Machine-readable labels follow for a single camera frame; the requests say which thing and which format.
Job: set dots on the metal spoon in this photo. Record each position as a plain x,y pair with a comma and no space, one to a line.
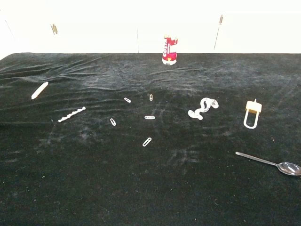
290,168

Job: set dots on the white paper clip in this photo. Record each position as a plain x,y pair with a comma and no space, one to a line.
146,117
151,97
144,144
127,99
111,119

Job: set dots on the red labelled drink bottle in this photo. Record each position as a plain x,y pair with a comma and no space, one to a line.
169,55

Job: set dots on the woven folding screen panel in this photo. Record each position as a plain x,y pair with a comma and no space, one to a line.
28,28
263,26
192,26
98,26

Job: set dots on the yellow padlock with long shackle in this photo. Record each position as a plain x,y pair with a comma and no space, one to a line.
253,107

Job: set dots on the metal screen hinge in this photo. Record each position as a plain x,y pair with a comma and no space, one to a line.
54,29
221,20

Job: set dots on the black velvet table cloth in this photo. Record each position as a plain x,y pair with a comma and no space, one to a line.
150,183

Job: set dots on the white plastic stick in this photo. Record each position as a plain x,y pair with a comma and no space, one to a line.
40,90

